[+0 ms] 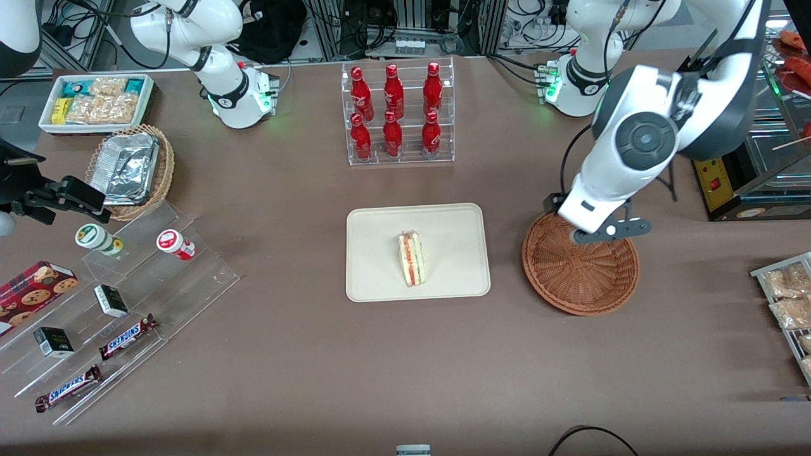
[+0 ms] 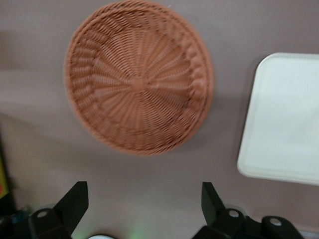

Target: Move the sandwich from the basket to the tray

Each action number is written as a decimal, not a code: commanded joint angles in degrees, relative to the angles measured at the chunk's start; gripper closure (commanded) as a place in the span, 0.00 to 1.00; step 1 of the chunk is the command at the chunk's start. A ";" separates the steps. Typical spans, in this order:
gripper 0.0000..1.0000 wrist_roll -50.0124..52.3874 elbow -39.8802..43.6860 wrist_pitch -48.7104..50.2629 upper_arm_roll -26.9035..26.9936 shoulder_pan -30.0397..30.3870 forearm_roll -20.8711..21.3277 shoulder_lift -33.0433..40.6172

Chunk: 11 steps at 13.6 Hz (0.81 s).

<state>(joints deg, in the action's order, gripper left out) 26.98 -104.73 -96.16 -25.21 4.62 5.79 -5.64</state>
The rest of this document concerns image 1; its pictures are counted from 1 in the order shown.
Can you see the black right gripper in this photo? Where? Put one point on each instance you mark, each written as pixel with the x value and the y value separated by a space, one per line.
pixel 14 182

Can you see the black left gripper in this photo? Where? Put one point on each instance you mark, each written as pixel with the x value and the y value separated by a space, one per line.
pixel 553 201

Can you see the triangle sandwich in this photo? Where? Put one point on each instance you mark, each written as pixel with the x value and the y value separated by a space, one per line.
pixel 412 259

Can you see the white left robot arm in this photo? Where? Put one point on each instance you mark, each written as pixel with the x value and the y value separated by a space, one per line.
pixel 633 139

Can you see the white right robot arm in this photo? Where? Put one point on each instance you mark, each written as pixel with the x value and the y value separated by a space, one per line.
pixel 225 95

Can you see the brown round wicker basket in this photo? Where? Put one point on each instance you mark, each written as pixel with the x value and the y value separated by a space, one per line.
pixel 583 278

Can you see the light oval wicker basket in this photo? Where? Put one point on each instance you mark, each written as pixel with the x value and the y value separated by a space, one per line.
pixel 163 171

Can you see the cream plastic tray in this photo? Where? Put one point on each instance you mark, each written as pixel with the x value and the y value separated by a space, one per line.
pixel 456 253

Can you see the green lid white cup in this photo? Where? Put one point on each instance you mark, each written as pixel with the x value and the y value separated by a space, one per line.
pixel 94 237

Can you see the silver foil container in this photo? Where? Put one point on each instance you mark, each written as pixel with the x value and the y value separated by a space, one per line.
pixel 123 168

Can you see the white rectangular snack bin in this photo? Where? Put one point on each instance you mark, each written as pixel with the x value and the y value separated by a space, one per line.
pixel 47 126

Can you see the red lid white cup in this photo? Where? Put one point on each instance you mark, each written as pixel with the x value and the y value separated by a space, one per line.
pixel 172 244

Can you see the clear rice cracker bag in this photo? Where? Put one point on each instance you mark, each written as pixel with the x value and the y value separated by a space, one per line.
pixel 789 282
pixel 101 109
pixel 792 313
pixel 108 85
pixel 806 344

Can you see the yellow snack packet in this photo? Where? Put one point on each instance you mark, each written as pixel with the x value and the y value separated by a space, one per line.
pixel 59 111

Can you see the small black box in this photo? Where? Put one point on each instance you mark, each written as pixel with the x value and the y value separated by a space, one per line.
pixel 111 301
pixel 54 342

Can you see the red cookie box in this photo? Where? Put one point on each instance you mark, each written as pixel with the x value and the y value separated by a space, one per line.
pixel 31 294

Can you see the teal snack packet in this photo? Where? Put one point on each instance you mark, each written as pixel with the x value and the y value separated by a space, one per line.
pixel 71 88
pixel 135 85

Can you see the clear acrylic stepped shelf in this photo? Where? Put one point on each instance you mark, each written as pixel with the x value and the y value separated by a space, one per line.
pixel 190 285

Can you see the snickers chocolate bar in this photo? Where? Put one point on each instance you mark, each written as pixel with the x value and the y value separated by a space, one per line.
pixel 127 337
pixel 66 388

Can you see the red cola bottle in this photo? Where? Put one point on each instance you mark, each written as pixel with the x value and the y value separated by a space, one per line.
pixel 361 140
pixel 392 136
pixel 393 92
pixel 433 88
pixel 361 92
pixel 431 136

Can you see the clear acrylic bottle rack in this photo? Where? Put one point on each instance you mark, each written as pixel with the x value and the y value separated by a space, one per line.
pixel 408 155

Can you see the food warmer display case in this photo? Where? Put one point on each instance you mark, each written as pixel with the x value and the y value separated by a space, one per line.
pixel 716 183

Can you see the white power strip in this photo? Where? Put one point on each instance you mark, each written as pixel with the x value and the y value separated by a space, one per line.
pixel 410 46

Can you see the black bag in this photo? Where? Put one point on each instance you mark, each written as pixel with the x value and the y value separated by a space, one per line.
pixel 266 38

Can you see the small grey device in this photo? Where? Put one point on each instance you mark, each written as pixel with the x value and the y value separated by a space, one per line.
pixel 413 450

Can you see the aluminium equipment rack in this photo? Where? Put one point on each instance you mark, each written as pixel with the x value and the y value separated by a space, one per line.
pixel 329 25

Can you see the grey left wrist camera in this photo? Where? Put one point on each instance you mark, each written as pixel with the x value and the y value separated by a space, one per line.
pixel 624 228

